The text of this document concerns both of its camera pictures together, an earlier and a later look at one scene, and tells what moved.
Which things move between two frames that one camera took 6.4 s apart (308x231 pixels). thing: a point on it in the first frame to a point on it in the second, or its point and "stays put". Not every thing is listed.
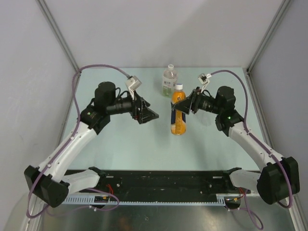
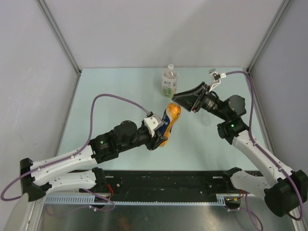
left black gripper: [147, 115] to [151, 145]
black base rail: [160, 182] stays put
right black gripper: [185, 104] stays put
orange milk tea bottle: [178, 117] to [173, 110]
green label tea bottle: [170, 77] stays put
